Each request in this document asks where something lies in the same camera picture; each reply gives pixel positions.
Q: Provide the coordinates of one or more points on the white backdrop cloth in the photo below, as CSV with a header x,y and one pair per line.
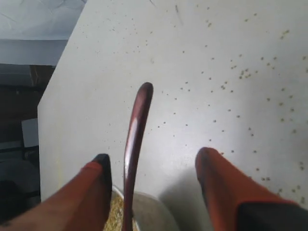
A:
x,y
35,32

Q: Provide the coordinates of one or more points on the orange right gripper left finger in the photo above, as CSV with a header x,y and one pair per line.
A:
x,y
83,204

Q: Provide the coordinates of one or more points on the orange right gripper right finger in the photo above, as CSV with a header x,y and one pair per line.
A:
x,y
237,203

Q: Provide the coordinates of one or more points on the dark red wooden spoon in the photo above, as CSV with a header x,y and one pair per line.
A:
x,y
136,129

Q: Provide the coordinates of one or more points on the white ceramic bowl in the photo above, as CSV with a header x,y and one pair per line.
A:
x,y
149,214

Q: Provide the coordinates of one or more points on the tan grains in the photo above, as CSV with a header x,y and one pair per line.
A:
x,y
115,219

